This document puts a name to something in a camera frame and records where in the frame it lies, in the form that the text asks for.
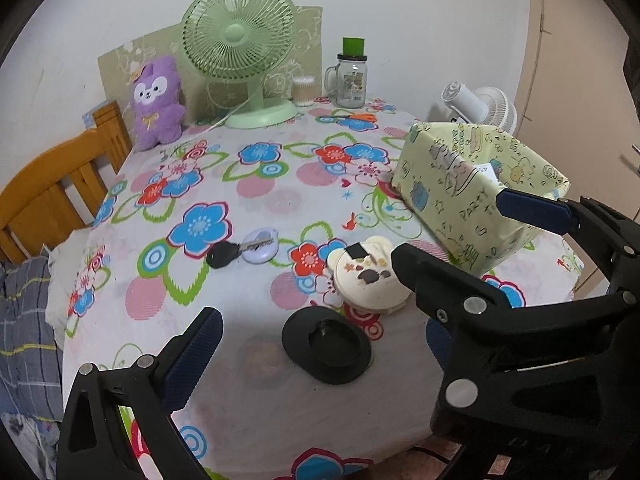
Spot blue patterned wall paper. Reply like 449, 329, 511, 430
82, 107, 108, 131

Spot white floor fan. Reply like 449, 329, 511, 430
427, 80, 518, 136

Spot yellow cartoon printed box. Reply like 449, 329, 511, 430
391, 121, 571, 277

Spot glass jar with green lid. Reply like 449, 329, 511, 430
325, 36, 368, 109

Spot green desk fan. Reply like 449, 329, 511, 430
181, 0, 299, 130

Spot grey plaid blanket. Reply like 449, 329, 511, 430
0, 255, 66, 426

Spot cotton swab container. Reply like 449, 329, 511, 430
291, 76, 317, 107

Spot black key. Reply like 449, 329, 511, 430
206, 240, 273, 270

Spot cream round case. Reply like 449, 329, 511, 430
326, 236, 413, 316

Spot beige door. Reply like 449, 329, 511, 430
515, 0, 640, 301

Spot white crumpled cloth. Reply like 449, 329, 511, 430
0, 410, 58, 480

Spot wooden headboard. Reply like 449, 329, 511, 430
0, 100, 135, 265

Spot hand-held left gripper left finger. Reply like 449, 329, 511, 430
56, 306, 224, 480

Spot purple plush toy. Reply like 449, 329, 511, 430
131, 56, 185, 152

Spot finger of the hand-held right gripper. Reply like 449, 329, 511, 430
496, 187, 640, 301
391, 242, 531, 341

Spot white fan cable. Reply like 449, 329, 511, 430
190, 85, 263, 136

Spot black round lid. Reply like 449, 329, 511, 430
281, 306, 373, 386

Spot green patterned board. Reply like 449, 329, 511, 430
96, 5, 323, 123

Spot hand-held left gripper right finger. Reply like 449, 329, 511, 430
426, 317, 453, 381

